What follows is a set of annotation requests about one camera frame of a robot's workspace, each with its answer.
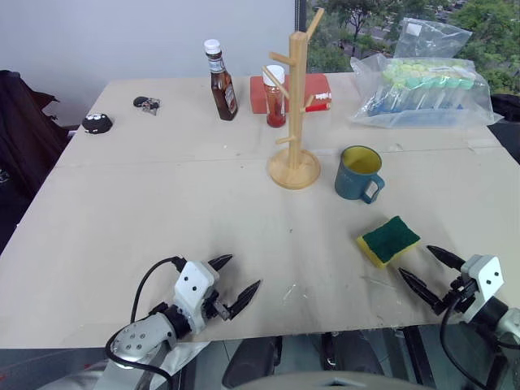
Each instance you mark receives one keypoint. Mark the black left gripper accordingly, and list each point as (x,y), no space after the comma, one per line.
(214,305)

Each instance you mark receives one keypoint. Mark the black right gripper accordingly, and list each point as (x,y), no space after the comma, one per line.
(460,293)

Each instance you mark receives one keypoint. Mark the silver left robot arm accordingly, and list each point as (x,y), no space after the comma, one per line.
(140,335)

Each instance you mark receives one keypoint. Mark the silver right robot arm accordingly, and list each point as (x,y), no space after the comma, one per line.
(508,325)

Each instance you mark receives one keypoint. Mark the wooden mug tree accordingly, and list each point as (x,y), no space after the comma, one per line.
(295,122)

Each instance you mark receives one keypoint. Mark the green and yellow sponge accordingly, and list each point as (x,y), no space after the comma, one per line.
(390,239)

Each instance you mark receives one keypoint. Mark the dark rounded shape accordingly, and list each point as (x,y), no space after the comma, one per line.
(252,361)

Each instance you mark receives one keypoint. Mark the blue mug with yellow inside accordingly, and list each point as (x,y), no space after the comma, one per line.
(351,183)

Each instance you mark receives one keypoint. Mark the red spice jar white lid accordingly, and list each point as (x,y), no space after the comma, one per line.
(275,109)

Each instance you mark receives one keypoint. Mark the clear bag of capped tubes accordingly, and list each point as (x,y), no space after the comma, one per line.
(426,93)

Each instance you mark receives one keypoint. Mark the black object beside table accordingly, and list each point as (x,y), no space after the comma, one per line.
(507,106)

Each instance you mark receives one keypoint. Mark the brown sauce bottle white cap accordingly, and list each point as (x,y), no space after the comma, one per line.
(223,97)

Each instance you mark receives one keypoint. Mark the black keys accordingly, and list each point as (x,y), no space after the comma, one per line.
(145,102)

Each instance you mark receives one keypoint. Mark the black round toy white eyes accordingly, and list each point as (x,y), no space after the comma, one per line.
(96,124)

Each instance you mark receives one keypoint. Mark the red box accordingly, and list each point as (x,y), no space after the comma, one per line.
(317,85)

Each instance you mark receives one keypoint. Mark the empty clear plastic bag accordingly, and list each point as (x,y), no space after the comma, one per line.
(430,40)

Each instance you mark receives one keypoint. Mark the black cloth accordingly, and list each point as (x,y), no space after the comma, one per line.
(20,134)

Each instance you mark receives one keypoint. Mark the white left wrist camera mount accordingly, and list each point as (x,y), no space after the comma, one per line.
(195,284)

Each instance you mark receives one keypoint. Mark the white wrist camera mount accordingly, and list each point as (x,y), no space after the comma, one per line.
(195,284)
(487,276)

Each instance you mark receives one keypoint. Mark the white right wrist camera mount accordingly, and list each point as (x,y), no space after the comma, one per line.
(487,276)

